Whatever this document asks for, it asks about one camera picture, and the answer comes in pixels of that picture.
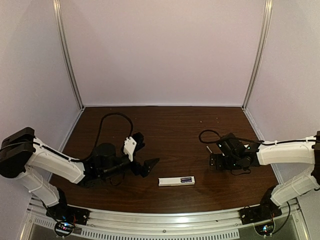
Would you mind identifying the white remote control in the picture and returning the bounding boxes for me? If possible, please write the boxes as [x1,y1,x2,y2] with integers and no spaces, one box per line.
[158,176,196,187]

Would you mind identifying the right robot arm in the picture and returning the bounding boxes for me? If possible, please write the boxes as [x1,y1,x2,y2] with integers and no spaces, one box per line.
[214,133,320,213]

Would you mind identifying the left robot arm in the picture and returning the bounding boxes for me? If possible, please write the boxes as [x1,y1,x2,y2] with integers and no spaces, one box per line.
[0,127,159,222]

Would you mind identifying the purple battery upper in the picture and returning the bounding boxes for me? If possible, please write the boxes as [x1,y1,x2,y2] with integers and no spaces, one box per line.
[180,177,193,180]

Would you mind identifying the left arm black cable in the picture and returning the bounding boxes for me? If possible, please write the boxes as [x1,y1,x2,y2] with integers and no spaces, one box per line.
[94,113,135,156]

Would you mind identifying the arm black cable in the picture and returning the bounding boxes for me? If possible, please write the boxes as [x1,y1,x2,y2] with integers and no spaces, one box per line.
[198,129,316,146]
[94,113,135,156]

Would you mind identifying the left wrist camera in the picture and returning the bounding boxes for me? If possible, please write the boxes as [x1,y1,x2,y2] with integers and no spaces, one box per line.
[123,136,137,162]

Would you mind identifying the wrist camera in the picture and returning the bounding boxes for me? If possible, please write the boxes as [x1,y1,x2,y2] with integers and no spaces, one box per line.
[123,136,137,162]
[217,132,241,156]

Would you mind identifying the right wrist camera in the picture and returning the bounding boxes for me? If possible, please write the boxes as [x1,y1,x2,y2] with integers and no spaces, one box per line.
[217,132,241,156]

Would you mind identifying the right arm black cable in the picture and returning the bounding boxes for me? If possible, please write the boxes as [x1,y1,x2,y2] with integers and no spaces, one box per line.
[198,129,316,146]

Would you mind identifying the aluminium front rail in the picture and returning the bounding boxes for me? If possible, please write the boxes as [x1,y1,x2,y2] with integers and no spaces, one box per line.
[18,197,311,240]

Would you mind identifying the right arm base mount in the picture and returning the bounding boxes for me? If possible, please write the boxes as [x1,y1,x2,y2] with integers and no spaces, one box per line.
[238,203,282,225]

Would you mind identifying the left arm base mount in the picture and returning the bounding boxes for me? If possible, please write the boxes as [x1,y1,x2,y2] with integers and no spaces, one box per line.
[46,204,91,226]

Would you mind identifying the perforated cable tray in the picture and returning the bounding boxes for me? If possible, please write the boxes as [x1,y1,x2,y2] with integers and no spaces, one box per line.
[28,217,240,240]

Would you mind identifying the aluminium corner post right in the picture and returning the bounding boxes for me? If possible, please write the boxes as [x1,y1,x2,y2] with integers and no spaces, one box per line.
[242,0,273,111]

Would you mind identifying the aluminium corner post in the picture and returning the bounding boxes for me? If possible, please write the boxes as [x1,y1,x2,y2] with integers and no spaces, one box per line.
[242,0,273,111]
[52,0,85,110]

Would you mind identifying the aluminium corner post left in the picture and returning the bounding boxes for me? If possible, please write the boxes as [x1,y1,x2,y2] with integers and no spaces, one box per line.
[52,0,85,110]

